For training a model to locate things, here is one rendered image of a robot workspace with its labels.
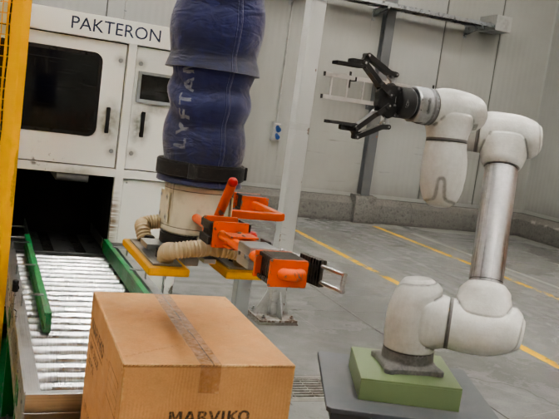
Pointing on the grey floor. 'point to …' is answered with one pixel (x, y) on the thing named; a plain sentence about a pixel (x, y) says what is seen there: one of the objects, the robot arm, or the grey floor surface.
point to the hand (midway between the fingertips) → (334, 91)
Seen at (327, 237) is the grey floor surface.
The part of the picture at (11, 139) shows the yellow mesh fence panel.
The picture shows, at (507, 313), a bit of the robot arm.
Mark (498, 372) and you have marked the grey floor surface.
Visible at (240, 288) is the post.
